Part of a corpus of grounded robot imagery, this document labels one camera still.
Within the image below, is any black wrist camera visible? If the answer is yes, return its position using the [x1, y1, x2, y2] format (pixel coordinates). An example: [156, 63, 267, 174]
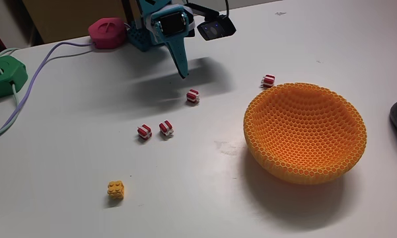
[186, 2, 237, 42]

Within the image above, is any red white gift cube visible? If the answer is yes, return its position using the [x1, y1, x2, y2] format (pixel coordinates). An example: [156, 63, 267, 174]
[261, 73, 276, 89]
[186, 88, 201, 104]
[137, 123, 153, 141]
[158, 119, 175, 137]

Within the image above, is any purple cable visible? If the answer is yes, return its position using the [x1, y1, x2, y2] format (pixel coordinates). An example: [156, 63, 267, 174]
[0, 41, 94, 143]

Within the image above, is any orange honeycomb basket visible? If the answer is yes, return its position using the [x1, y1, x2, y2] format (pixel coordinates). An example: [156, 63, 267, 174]
[243, 82, 368, 186]

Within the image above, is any green hexagonal box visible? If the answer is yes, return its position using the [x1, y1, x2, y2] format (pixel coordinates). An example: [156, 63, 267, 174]
[0, 54, 29, 99]

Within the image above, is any pink hexagonal box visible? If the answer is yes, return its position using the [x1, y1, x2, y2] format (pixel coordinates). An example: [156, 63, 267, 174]
[87, 17, 128, 50]

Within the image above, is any yellow toy brick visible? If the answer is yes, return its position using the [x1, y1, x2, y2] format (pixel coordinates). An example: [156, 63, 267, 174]
[106, 179, 126, 200]

